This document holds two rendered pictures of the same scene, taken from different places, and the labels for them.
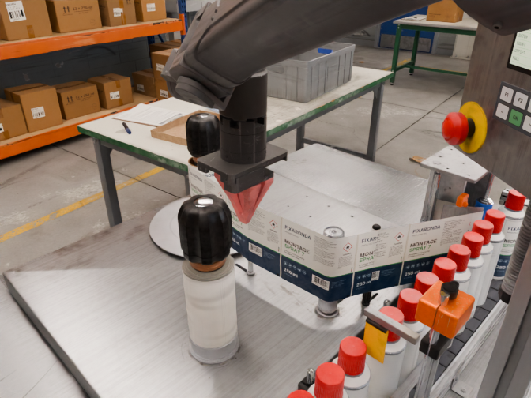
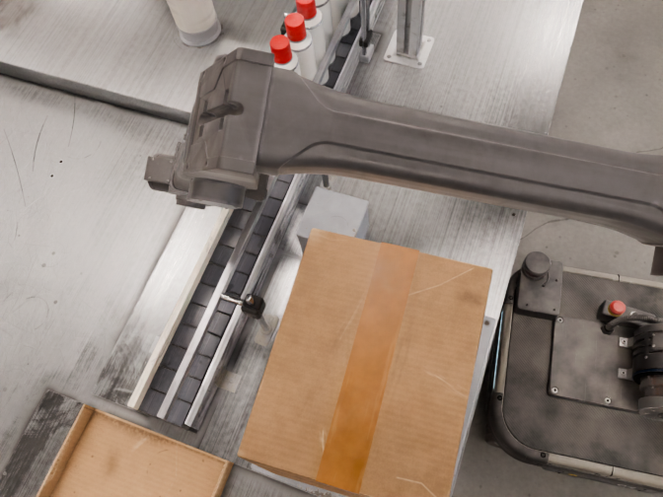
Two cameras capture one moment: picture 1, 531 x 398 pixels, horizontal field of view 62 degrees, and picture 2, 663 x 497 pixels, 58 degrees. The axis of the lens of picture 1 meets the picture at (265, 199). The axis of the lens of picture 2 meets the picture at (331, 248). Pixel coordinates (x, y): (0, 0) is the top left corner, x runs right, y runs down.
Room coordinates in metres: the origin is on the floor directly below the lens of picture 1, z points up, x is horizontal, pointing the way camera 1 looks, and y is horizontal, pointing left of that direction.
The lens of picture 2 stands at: (-0.43, 0.17, 1.83)
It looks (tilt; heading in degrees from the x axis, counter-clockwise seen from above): 65 degrees down; 344
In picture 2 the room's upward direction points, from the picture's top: 10 degrees counter-clockwise
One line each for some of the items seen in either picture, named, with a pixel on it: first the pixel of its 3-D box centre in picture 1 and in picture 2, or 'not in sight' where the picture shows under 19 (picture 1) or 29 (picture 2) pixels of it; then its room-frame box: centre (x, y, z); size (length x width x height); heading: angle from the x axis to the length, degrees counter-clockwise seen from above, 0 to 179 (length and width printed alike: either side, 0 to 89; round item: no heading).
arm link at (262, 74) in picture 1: (239, 91); not in sight; (0.52, 0.03, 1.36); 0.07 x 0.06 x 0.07; 54
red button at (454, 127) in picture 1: (458, 128); not in sight; (0.49, -0.22, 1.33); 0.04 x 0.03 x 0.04; 10
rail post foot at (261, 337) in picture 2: not in sight; (266, 328); (-0.07, 0.21, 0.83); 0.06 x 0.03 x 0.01; 134
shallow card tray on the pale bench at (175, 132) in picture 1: (197, 126); not in sight; (1.91, 0.31, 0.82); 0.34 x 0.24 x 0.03; 149
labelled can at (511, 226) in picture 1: (504, 234); not in sight; (0.78, -0.50, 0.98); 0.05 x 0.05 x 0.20
